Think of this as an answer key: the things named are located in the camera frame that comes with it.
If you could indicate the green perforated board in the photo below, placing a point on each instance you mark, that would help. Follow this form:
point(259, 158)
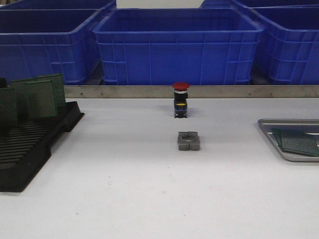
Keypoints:
point(58, 86)
point(40, 99)
point(8, 108)
point(310, 149)

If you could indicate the silver metal tray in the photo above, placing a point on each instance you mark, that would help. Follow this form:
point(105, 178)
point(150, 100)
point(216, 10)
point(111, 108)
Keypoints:
point(309, 126)

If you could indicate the black slotted board rack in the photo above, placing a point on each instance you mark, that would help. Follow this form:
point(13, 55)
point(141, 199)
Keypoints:
point(24, 149)

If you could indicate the red emergency stop button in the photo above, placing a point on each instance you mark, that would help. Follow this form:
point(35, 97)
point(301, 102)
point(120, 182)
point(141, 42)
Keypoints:
point(180, 99)

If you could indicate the grey metal clamp block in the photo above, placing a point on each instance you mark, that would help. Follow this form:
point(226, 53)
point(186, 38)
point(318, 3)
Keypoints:
point(188, 141)

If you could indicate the centre blue plastic crate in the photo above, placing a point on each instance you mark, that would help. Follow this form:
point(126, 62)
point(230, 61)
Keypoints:
point(200, 46)

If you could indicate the blue plastic crate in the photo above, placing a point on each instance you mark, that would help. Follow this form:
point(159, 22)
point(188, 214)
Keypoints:
point(42, 42)
point(200, 46)
point(288, 51)

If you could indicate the far right blue crate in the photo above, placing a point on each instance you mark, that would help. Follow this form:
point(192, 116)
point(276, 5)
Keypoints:
point(256, 3)

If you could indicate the right blue plastic crate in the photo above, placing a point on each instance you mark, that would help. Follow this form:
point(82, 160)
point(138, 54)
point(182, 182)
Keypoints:
point(288, 51)

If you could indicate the left blue plastic crate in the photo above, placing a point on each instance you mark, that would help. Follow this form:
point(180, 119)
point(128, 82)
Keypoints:
point(42, 42)

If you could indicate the far left blue crate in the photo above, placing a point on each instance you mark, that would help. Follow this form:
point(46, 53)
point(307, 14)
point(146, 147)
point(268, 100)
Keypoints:
point(60, 4)

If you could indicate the steel table edge rail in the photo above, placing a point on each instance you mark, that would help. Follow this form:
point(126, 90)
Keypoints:
point(194, 92)

